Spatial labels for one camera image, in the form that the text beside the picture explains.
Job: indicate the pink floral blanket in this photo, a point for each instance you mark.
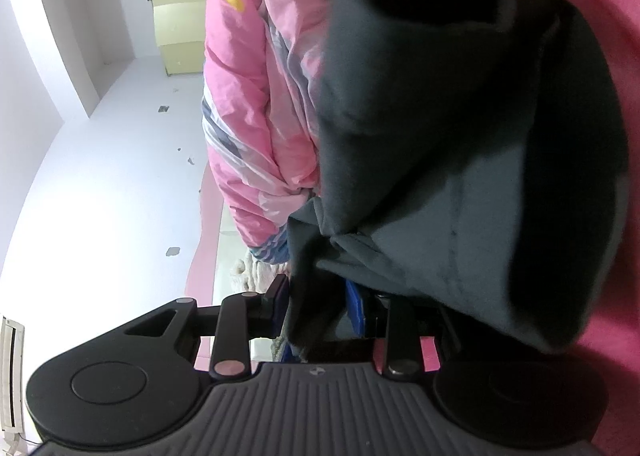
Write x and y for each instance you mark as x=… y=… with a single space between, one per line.
x=625 y=11

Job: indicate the pale yellow wardrobe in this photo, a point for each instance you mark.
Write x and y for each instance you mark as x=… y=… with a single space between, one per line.
x=180 y=36

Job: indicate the white air conditioner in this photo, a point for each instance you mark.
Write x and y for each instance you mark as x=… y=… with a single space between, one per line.
x=11 y=376

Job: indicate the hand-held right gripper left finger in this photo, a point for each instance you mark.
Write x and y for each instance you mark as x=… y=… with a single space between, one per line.
x=279 y=306

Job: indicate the pink patterned quilt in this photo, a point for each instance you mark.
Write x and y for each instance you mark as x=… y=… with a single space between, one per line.
x=240 y=111

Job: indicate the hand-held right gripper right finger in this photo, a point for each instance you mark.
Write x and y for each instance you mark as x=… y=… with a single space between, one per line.
x=356 y=311

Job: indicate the cream and pink headboard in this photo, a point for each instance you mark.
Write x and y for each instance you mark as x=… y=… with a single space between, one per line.
x=220 y=246

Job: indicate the dark grey pants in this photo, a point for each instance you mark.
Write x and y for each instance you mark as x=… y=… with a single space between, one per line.
x=450 y=161

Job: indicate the cream knitted blanket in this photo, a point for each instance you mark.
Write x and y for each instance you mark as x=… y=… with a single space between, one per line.
x=255 y=276

